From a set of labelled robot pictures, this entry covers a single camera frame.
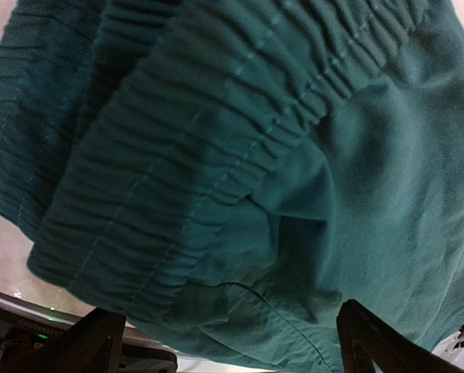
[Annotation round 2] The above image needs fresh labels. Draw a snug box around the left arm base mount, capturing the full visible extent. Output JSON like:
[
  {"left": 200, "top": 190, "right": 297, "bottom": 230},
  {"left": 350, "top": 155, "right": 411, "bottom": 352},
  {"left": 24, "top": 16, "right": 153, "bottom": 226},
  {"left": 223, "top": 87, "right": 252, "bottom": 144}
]
[{"left": 0, "top": 293, "right": 178, "bottom": 372}]

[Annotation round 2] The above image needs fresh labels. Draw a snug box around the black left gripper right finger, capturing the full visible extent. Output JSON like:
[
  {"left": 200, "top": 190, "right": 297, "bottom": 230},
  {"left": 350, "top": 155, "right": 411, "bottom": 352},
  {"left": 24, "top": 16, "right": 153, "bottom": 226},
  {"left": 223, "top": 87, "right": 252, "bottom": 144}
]
[{"left": 337, "top": 299, "right": 462, "bottom": 373}]

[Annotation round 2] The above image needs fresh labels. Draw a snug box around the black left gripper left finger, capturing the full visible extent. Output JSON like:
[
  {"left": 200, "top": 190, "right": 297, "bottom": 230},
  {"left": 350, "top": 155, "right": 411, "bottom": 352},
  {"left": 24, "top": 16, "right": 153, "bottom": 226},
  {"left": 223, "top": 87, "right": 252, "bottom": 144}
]
[{"left": 0, "top": 309, "right": 125, "bottom": 372}]

